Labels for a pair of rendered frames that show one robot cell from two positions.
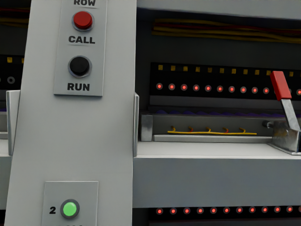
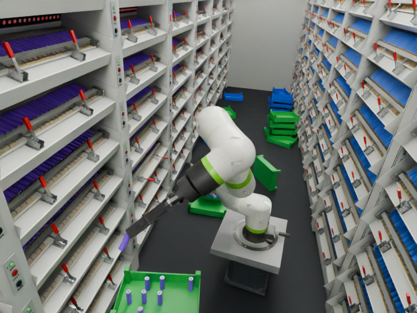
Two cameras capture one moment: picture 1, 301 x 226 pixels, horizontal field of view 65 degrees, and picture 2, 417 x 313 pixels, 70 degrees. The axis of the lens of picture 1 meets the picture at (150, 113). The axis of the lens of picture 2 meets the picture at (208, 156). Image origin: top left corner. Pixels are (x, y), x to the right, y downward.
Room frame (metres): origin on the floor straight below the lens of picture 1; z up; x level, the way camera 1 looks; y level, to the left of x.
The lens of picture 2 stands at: (-0.58, 1.82, 1.53)
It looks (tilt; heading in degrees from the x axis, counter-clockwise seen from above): 29 degrees down; 285
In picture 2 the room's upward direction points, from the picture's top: 4 degrees clockwise
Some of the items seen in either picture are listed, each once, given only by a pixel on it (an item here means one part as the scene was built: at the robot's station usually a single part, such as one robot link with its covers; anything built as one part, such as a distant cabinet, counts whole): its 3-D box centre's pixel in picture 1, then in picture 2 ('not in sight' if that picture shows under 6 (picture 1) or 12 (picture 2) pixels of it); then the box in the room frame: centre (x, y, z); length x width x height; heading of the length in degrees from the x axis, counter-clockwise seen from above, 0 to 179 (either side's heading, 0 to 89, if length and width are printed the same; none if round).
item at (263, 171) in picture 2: not in sight; (265, 172); (-0.49, -0.55, 0.10); 0.30 x 0.08 x 0.20; 130
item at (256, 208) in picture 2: not in sight; (255, 212); (-0.52, 0.52, 0.49); 0.16 x 0.13 x 0.19; 164
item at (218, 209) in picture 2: not in sight; (209, 203); (-0.12, 0.00, 0.04); 0.30 x 0.20 x 0.08; 6
